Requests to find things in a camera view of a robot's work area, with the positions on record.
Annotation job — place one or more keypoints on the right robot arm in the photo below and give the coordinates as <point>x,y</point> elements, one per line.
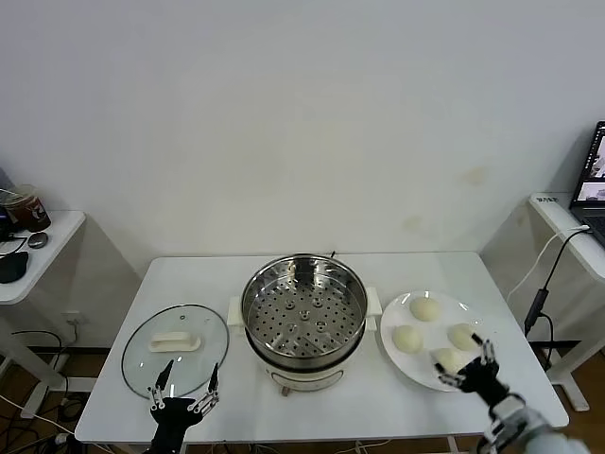
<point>515,418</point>

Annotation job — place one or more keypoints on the black electronic device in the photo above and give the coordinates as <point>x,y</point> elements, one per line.
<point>5,224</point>

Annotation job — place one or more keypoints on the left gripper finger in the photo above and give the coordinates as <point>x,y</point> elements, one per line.
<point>212,390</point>
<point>160,385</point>

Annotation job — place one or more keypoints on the white wall socket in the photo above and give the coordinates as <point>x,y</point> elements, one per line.
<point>75,319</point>

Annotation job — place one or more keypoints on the white round plate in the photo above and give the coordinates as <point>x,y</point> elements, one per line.
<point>411,369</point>

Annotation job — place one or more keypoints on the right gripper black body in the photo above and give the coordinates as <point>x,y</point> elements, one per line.
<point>482,380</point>

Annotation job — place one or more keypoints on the glass pot lid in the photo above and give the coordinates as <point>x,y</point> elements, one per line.
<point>175,341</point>

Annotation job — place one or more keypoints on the steel steamer basket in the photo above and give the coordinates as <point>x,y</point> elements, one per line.
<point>269,307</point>

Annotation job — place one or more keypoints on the brown iced coffee cup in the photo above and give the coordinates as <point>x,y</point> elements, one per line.
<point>35,213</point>

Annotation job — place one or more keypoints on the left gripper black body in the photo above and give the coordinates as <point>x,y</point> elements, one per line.
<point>167,416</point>

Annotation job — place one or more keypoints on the white desk label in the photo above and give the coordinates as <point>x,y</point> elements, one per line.
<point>547,199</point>

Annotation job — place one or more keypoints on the white side desk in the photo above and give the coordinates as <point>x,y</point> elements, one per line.
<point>550,215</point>
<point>57,236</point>

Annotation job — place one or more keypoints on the white steamed baozi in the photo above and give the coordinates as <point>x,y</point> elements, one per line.
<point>425,309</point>
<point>406,339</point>
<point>461,337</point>
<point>451,359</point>

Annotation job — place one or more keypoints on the black laptop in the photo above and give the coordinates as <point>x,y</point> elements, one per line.
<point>588,217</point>

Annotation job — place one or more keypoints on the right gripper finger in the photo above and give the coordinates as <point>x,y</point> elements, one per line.
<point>488,354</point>
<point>451,379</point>

